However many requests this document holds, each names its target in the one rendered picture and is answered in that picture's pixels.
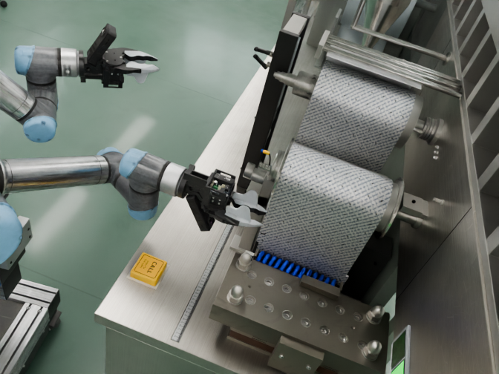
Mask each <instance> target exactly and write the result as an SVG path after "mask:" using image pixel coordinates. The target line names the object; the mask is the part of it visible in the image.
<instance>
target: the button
mask: <svg viewBox="0 0 499 374"><path fill-rule="evenodd" d="M166 265H167V262H166V261H164V260H161V259H159V258H157V257H154V256H151V255H148V254H146V253H145V252H144V253H142V254H141V256H140V258H139V259H138V261H137V262H136V263H135V265H134V267H133V269H132V270H131V274H130V276H131V277H132V278H135V279H137V280H139V281H142V282H144V283H147V284H149V285H152V286H156V284H157V282H158V281H159V279H160V277H161V275H162V274H163V272H164V270H165V268H166Z"/></svg>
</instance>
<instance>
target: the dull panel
mask: <svg viewBox="0 0 499 374"><path fill-rule="evenodd" d="M404 159H405V144H404V146H403V147H402V148H395V147H394V148H393V150H392V152H391V153H390V155H389V157H388V158H387V160H386V162H385V164H384V166H383V167H382V169H381V171H380V172H379V173H380V174H383V175H385V176H387V177H388V178H389V179H392V180H393V182H394V181H395V180H396V179H398V178H400V177H401V178H403V172H404ZM399 233H400V220H398V219H396V218H394V221H393V223H392V224H391V226H390V228H389V230H388V231H387V232H386V234H385V235H386V236H389V237H392V238H393V241H392V251H391V258H390V260H389V261H388V262H387V263H386V265H385V267H384V268H383V270H382V271H381V272H380V273H379V275H378V276H377V278H376V280H375V281H374V282H373V283H372V285H371V286H370V288H369V289H368V291H367V292H366V293H365V295H364V296H363V297H362V303H364V304H367V305H369V306H372V307H374V306H376V305H381V306H383V307H384V306H385V305H386V304H387V302H389V300H390V299H391V298H392V296H393V295H394V294H395V292H396V291H397V268H398V256H399Z"/></svg>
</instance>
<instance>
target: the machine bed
mask: <svg viewBox="0 0 499 374"><path fill-rule="evenodd" d="M268 70H269V68H267V69H266V70H265V69H263V67H262V66H261V67H260V68H259V69H258V71H257V73H256V74H255V75H254V77H253V78H252V80H251V81H250V83H249V84H248V86H247V87H246V89H245V90H244V92H243V93H242V94H241V96H240V98H239V99H238V101H237V102H236V103H235V105H234V107H233V108H232V110H231V111H230V112H229V114H228V116H227V117H226V119H225V120H224V121H223V123H222V124H221V126H220V128H219V129H218V130H217V132H216V133H215V135H214V137H213V138H212V139H211V141H210V142H209V144H208V146H207V147H206V148H205V150H204V151H203V153H202V154H201V155H200V157H199V158H198V160H197V162H196V163H195V164H194V165H195V171H198V172H200V173H203V174H206V175H208V176H209V175H210V174H211V173H212V172H214V171H215V169H219V170H221V171H224V172H226V173H229V174H232V175H235V176H236V178H235V188H234V190H233V191H234V192H236V193H240V194H245V193H244V192H245V190H247V189H245V188H242V187H239V186H237V182H238V178H239V174H240V171H241V170H240V168H241V166H242V164H243V161H244V156H245V153H246V150H247V146H248V142H249V139H250V134H251V132H252V127H253V124H254V121H255V118H254V117H255V116H256V113H257V110H258V106H259V102H260V99H261V95H262V92H263V89H264V84H265V81H266V78H267V74H268ZM309 102H310V100H308V99H305V98H302V97H300V96H296V95H294V94H292V92H289V91H287V92H286V95H285V98H284V101H283V104H282V106H281V110H280V114H279V116H278V120H277V123H276V125H275V129H274V132H273V136H272V139H271V141H270V145H269V148H268V151H269V152H270V156H271V161H270V164H273V161H274V159H275V156H276V154H277V152H278V150H282V151H285V152H286V150H287V147H288V145H289V144H290V142H291V140H292V138H294V142H295V141H296V137H297V135H298V132H299V129H300V127H301V123H302V120H303V119H304V115H305V113H306V110H307V106H308V105H309ZM226 225H227V224H225V223H221V222H219V221H217V220H216V219H215V222H214V224H213V226H212V228H211V229H210V231H209V232H201V231H200V229H199V227H198V224H197V222H196V220H195V217H194V215H193V213H192V211H191V209H190V207H189V204H188V203H187V200H186V198H184V199H182V198H179V197H177V196H176V197H172V199H171V200H170V201H169V203H168V205H167V206H166V207H165V209H164V210H163V212H162V214H161V215H160V216H159V218H158V219H157V221H156V223H155V224H154V225H153V227H152V228H151V230H150V231H149V233H148V234H147V235H146V237H145V239H144V240H143V242H142V243H141V244H140V246H139V248H138V249H137V251H136V252H135V253H134V255H133V257H132V258H131V259H130V261H129V262H128V264H127V266H126V267H125V268H124V270H123V271H122V273H121V274H120V276H119V277H118V279H117V280H116V282H115V283H114V285H113V286H112V287H111V289H110V291H109V292H108V294H107V295H106V296H105V298H104V300H103V301H102V303H101V304H100V305H99V307H98V308H97V310H96V312H95V313H94V321H95V322H97V323H98V324H102V325H103V326H106V327H108V328H111V329H113V330H116V331H118V332H121V333H122V334H125V335H128V336H130V337H132V338H135V339H137V340H139V341H142V342H144V343H146V344H149V345H152V346H153V347H156V348H158V349H161V350H163V351H166V352H168V353H171V354H172V355H176V356H177V357H180V358H183V359H185V360H187V361H190V362H192V363H194V364H197V365H199V366H201V367H204V368H207V369H208V370H211V371H213V372H216V373H218V374H287V373H284V372H282V371H280V370H277V369H275V368H273V367H270V366H268V365H267V363H268V361H269V357H270V356H269V355H266V354H264V353H262V352H259V351H257V350H254V349H252V348H249V347H246V346H244V345H242V344H239V343H237V342H235V341H232V340H229V339H228V338H226V337H227V336H228V333H229V330H230V327H229V326H227V325H225V324H222V323H220V322H217V321H214V320H212V319H210V318H209V314H210V311H211V308H212V305H213V302H214V300H215V298H216V295H217V293H218V290H219V289H220V287H221V284H222V282H223V280H224V277H225V275H226V272H227V270H228V268H229V265H230V264H231V262H232V259H233V257H234V255H235V253H238V254H240V255H242V254H241V253H239V252H236V251H234V250H231V249H230V248H229V246H230V244H231V242H232V240H233V238H234V236H235V234H236V235H238V236H242V234H243V231H244V227H245V226H234V228H233V230H232V232H231V234H230V236H229V238H228V240H227V242H226V245H225V247H224V249H223V251H222V252H221V256H220V257H219V259H218V262H217V263H216V265H215V268H214V270H213V272H212V274H211V276H210V278H209V281H208V283H207V285H206V287H205V289H204V291H203V293H202V295H201V297H200V300H199V301H198V304H197V306H196V308H195V311H194V312H193V314H192V316H191V318H190V320H189V323H188V325H187V327H186V329H185V331H184V333H183V336H182V338H181V340H180V342H179V343H178V342H176V341H173V340H170V339H171V337H172V335H173V333H174V331H175V329H176V327H177V325H178V323H179V320H180V318H181V316H182V314H183V312H184V310H185V308H186V306H187V304H188V302H189V300H190V298H191V296H192V294H193V292H194V290H195V288H196V286H197V284H198V282H199V280H200V278H201V276H202V274H203V271H204V269H205V268H206V265H207V263H208V262H209V259H210V258H211V256H212V253H213V252H214V250H215V247H216V246H217V244H218V241H219V240H220V238H221V235H222V234H223V232H224V229H225V228H226ZM144 252H145V253H146V254H148V255H151V256H154V257H157V258H159V259H161V260H164V261H166V262H167V264H168V265H170V267H169V268H168V270H167V272H166V273H165V275H164V277H163V279H162V281H161V282H160V284H159V286H158V287H157V289H156V290H155V289H152V288H150V287H147V286H145V285H142V284H141V283H138V282H135V281H133V280H130V279H128V278H126V277H127V276H128V274H129V272H130V271H131V270H132V268H133V266H134V265H135V263H136V262H137V260H138V259H139V257H140V256H141V254H142V253H144Z"/></svg>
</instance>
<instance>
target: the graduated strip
mask: <svg viewBox="0 0 499 374"><path fill-rule="evenodd" d="M233 228H234V226H232V225H228V224H227V225H226V228H225V229H224V232H223V234H222V235H221V238H220V240H219V241H218V244H217V246H216V247H215V250H214V252H213V253H212V256H211V258H210V259H209V262H208V263H207V265H206V268H205V269H204V271H203V274H202V276H201V278H200V280H199V282H198V284H197V286H196V288H195V290H194V292H193V294H192V296H191V298H190V300H189V302H188V304H187V306H186V308H185V310H184V312H183V314H182V316H181V318H180V320H179V323H178V325H177V327H176V329H175V331H174V333H173V335H172V337H171V339H170V340H173V341H176V342H178V343H179V342H180V340H181V338H182V336H183V333H184V331H185V329H186V327H187V325H188V323H189V320H190V318H191V316H192V314H193V312H194V311H195V308H196V306H197V304H198V301H199V300H200V297H201V295H202V293H203V291H204V289H205V287H206V285H207V283H208V281H209V278H210V276H211V274H212V272H213V270H214V268H215V265H216V263H217V262H218V259H219V257H220V256H221V252H222V251H223V249H224V247H225V245H226V242H227V240H228V238H229V236H230V234H231V232H232V230H233Z"/></svg>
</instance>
